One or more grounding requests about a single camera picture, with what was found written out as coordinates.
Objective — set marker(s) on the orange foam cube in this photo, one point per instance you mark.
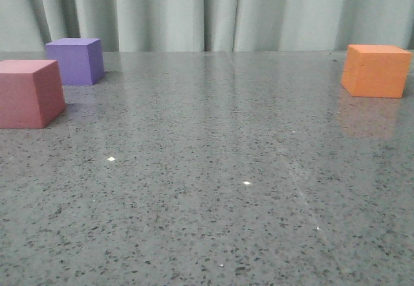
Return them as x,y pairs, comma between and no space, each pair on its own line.
377,71

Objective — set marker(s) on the pale green curtain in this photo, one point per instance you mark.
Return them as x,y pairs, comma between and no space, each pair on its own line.
211,25

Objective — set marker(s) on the purple foam cube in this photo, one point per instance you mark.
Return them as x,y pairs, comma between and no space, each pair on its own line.
80,60

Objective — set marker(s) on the pink foam cube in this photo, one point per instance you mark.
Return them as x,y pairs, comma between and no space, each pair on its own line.
31,93

